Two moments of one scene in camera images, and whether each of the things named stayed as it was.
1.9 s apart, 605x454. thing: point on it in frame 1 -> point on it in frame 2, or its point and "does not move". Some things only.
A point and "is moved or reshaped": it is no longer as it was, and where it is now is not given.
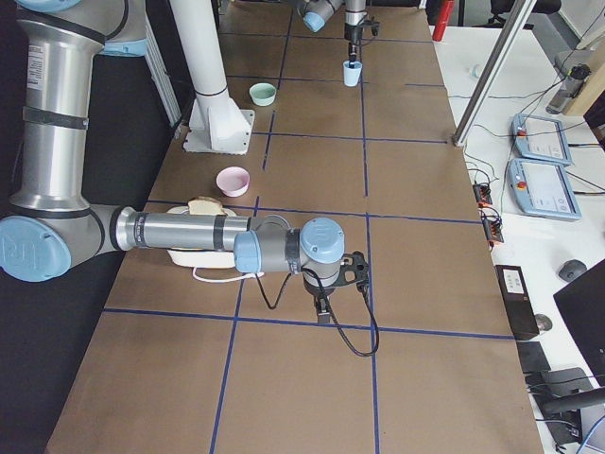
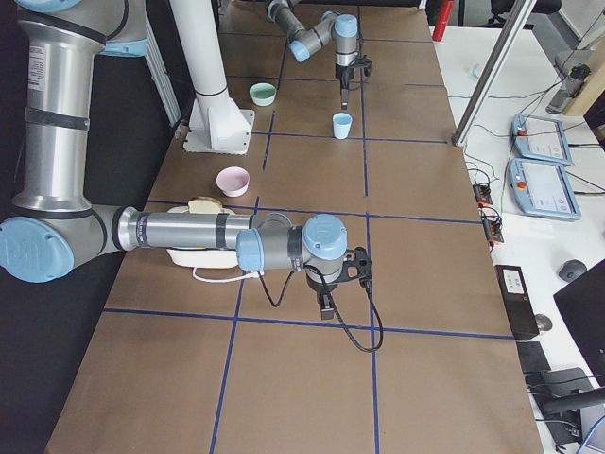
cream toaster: x=201 y=258 does not move
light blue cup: x=351 y=76 is moved or reshaped
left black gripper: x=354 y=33 -> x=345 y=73
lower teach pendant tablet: x=542 y=189 does not move
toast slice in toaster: x=206 y=206 does not move
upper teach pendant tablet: x=541 y=139 does not move
